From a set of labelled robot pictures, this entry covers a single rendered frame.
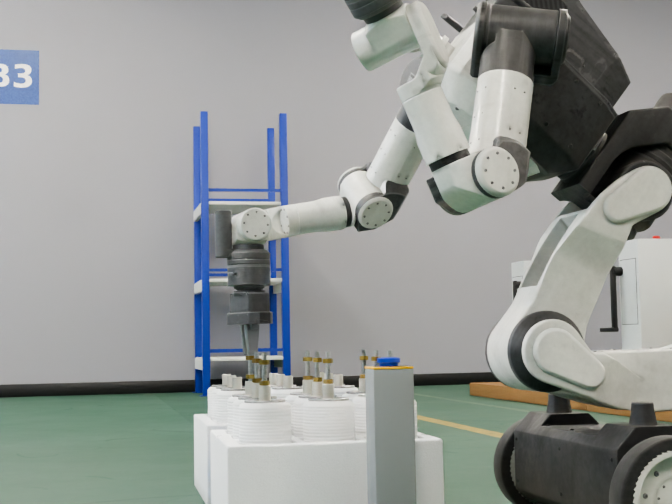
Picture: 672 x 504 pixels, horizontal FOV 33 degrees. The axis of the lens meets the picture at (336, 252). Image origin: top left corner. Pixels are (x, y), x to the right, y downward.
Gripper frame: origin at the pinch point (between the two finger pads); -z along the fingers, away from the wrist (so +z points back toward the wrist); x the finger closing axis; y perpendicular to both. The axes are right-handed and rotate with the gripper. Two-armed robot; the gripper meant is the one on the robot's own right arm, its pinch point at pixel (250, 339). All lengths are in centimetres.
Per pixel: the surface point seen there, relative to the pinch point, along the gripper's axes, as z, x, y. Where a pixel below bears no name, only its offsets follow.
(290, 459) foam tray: -21.2, 29.8, -9.8
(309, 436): -17.8, 26.8, -3.7
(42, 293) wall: 38, -586, 173
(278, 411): -13.0, 26.2, -9.8
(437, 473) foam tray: -24.8, 40.7, 14.5
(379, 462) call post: -21, 47, -3
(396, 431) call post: -16, 48, 0
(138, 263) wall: 59, -560, 236
